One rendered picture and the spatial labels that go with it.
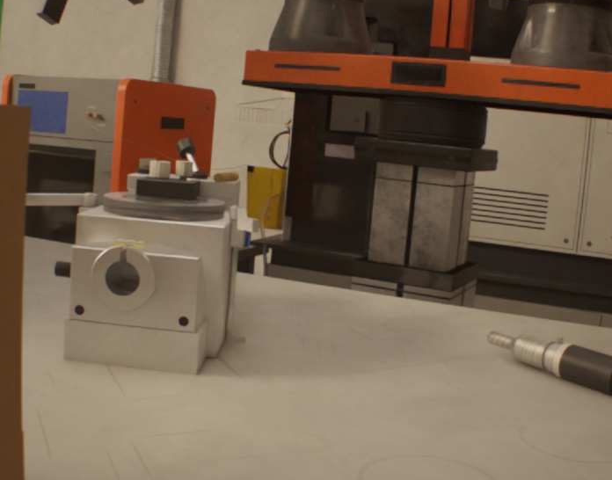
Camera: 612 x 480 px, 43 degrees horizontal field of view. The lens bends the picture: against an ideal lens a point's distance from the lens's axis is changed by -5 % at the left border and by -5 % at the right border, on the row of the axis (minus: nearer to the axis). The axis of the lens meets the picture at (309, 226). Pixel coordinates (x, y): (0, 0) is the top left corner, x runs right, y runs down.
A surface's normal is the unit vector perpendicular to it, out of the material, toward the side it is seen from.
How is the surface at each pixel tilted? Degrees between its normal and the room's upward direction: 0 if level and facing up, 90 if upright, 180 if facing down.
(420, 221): 90
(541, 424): 0
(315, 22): 72
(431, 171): 90
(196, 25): 90
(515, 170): 90
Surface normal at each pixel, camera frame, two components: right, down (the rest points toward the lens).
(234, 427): 0.08, -0.99
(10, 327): 0.90, 0.13
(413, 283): -0.43, 0.07
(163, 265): -0.03, 0.12
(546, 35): -0.59, -0.26
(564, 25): -0.35, -0.22
